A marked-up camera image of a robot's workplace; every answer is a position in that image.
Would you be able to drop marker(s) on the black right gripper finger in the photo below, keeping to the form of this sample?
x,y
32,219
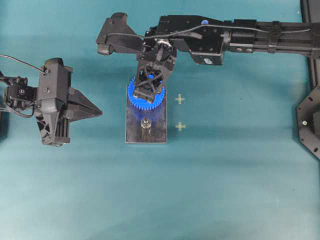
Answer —
x,y
141,89
161,75

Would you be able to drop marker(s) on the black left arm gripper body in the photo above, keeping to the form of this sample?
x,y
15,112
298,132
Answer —
x,y
52,124

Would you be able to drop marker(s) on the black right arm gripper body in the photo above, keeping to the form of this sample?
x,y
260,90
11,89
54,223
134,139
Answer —
x,y
157,51

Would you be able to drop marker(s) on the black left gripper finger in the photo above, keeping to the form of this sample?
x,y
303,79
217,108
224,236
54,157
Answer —
x,y
76,115
77,98

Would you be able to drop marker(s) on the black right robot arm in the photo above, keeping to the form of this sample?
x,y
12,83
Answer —
x,y
207,39

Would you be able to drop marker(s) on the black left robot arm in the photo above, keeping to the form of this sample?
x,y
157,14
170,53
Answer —
x,y
20,98

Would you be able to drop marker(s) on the lower steel shaft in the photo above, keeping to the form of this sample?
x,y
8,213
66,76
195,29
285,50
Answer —
x,y
146,124

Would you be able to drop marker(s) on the upper yellow cross marker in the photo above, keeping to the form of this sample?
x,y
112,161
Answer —
x,y
179,99

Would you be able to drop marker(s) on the yellow cross marker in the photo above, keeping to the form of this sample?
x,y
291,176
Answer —
x,y
179,99
179,126

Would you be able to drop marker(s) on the lower yellow cross marker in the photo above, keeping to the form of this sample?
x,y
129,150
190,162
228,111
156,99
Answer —
x,y
179,126

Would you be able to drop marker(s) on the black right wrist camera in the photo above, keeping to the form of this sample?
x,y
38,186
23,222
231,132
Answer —
x,y
117,36

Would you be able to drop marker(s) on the grey metal base plate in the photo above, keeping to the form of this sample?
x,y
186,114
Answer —
x,y
133,131

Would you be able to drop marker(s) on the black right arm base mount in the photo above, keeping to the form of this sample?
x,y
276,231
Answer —
x,y
308,111

